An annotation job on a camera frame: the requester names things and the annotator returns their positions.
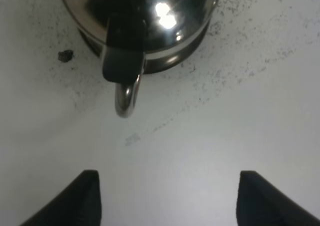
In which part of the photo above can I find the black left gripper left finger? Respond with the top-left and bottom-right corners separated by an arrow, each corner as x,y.
22,170 -> 102,225

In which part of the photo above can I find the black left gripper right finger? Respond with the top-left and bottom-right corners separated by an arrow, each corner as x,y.
236,171 -> 320,225

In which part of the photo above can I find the stainless steel teapot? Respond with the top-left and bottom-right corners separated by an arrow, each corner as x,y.
62,0 -> 219,118

